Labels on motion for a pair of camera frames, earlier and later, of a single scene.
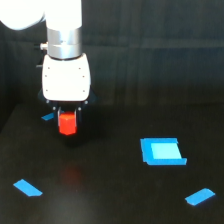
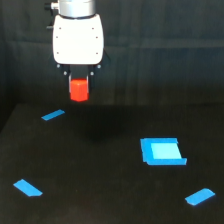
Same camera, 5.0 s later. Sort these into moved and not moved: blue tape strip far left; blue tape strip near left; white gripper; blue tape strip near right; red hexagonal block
Moved: white gripper; red hexagonal block
Not moved: blue tape strip far left; blue tape strip near right; blue tape strip near left
